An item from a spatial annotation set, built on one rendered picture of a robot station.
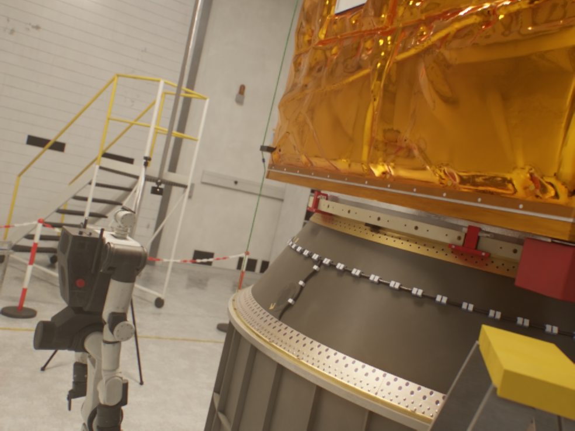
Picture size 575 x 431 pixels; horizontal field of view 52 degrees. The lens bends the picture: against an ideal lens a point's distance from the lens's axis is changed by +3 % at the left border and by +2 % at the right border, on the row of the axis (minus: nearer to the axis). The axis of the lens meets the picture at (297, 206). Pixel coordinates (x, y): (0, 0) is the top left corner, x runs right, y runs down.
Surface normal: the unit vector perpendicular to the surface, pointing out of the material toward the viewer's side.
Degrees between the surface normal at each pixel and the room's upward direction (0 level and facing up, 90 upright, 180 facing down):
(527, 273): 90
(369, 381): 43
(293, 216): 90
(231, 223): 90
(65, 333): 90
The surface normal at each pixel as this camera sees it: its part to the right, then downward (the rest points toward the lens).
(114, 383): 0.54, 0.14
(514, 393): -0.23, -0.03
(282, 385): -0.76, -0.15
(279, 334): -0.39, -0.83
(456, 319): -0.23, -0.51
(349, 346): -0.44, -0.56
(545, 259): -0.87, -0.18
